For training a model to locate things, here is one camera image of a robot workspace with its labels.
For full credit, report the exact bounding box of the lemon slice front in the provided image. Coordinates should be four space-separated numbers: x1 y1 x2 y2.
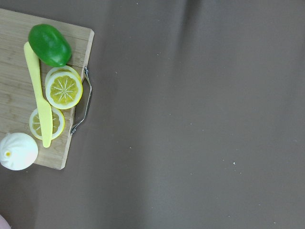
45 72 83 110

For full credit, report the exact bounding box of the lemon slice under knife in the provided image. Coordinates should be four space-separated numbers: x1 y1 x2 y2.
29 106 65 140

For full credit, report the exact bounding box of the lemon slice behind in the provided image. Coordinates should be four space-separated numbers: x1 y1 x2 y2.
45 65 81 86

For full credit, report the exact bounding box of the green lime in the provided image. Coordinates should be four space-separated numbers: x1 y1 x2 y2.
28 24 72 67

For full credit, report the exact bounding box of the bamboo cutting board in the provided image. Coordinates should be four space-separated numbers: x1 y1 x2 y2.
0 9 94 170

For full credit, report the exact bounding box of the yellow plastic knife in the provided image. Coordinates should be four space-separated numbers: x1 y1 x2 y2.
23 42 53 148

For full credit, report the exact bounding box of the white steamed bun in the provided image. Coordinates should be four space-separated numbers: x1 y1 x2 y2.
0 133 38 171

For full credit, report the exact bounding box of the metal board handle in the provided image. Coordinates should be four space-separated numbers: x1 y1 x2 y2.
70 66 92 135

